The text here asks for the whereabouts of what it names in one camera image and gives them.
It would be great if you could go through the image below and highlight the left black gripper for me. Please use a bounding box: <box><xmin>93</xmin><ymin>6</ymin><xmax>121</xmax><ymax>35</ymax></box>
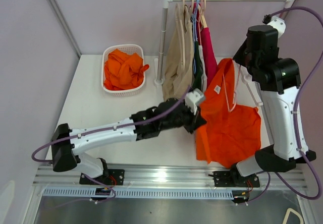
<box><xmin>159</xmin><ymin>101</ymin><xmax>206</xmax><ymax>135</ymax></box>

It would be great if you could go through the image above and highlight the orange garment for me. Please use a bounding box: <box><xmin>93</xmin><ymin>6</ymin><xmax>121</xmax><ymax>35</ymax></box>
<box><xmin>195</xmin><ymin>59</ymin><xmax>261</xmax><ymax>169</ymax></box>

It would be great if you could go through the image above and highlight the pink wire hanger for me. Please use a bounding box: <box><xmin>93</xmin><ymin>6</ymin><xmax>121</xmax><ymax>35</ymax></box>
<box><xmin>222</xmin><ymin>61</ymin><xmax>243</xmax><ymax>113</ymax></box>

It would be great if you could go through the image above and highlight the light blue wire hanger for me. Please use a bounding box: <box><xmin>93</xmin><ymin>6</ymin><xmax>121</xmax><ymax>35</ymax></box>
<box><xmin>191</xmin><ymin>0</ymin><xmax>200</xmax><ymax>60</ymax></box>

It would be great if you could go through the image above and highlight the orange t shirt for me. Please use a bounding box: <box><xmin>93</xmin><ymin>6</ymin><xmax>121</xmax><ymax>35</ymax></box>
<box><xmin>119</xmin><ymin>53</ymin><xmax>149</xmax><ymax>89</ymax></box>
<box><xmin>104</xmin><ymin>49</ymin><xmax>128</xmax><ymax>91</ymax></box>

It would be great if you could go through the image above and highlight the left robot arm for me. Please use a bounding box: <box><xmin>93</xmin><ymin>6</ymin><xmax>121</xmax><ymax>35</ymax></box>
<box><xmin>51</xmin><ymin>98</ymin><xmax>206</xmax><ymax>184</ymax></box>

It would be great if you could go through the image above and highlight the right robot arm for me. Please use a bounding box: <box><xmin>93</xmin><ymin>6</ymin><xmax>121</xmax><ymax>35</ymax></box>
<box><xmin>230</xmin><ymin>25</ymin><xmax>316</xmax><ymax>186</ymax></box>

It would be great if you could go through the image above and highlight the beige t shirt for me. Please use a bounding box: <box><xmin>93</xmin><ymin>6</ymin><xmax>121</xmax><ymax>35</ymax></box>
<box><xmin>162</xmin><ymin>4</ymin><xmax>196</xmax><ymax>102</ymax></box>

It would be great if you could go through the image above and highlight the magenta t shirt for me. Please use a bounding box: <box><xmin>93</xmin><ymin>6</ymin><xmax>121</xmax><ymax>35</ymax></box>
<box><xmin>196</xmin><ymin>12</ymin><xmax>218</xmax><ymax>86</ymax></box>

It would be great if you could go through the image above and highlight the wooden hanger on magenta shirt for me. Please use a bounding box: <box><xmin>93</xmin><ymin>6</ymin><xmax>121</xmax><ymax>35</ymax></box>
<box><xmin>198</xmin><ymin>0</ymin><xmax>207</xmax><ymax>28</ymax></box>

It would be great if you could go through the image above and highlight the beige shirt wooden hanger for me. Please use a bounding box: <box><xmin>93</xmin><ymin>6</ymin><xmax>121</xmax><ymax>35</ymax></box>
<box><xmin>190</xmin><ymin>0</ymin><xmax>195</xmax><ymax>16</ymax></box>

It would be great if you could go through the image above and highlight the dark green garment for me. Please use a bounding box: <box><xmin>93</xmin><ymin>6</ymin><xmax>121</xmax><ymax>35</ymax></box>
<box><xmin>192</xmin><ymin>41</ymin><xmax>203</xmax><ymax>91</ymax></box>

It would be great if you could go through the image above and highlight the white garment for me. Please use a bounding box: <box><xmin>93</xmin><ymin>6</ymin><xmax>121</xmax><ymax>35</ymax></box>
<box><xmin>198</xmin><ymin>45</ymin><xmax>207</xmax><ymax>92</ymax></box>

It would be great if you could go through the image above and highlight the white perforated plastic basket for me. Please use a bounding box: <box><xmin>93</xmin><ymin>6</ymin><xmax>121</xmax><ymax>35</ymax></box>
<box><xmin>101</xmin><ymin>44</ymin><xmax>149</xmax><ymax>96</ymax></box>

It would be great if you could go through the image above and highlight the clothes rack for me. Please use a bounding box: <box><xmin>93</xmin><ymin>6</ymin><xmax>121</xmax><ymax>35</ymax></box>
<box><xmin>154</xmin><ymin>0</ymin><xmax>295</xmax><ymax>92</ymax></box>

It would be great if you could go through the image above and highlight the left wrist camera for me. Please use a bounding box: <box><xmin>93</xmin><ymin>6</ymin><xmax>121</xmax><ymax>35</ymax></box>
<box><xmin>184</xmin><ymin>88</ymin><xmax>205</xmax><ymax>115</ymax></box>

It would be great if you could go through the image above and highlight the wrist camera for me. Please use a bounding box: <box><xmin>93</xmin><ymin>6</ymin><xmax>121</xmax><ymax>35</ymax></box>
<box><xmin>262</xmin><ymin>15</ymin><xmax>286</xmax><ymax>38</ymax></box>
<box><xmin>184</xmin><ymin>88</ymin><xmax>205</xmax><ymax>115</ymax></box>

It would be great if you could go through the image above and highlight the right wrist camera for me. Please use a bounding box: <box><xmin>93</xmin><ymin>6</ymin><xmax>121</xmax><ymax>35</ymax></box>
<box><xmin>262</xmin><ymin>15</ymin><xmax>286</xmax><ymax>38</ymax></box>

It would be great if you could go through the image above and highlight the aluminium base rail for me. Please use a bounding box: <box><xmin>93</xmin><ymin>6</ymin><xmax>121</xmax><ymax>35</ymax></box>
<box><xmin>32</xmin><ymin>164</ymin><xmax>292</xmax><ymax>200</ymax></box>

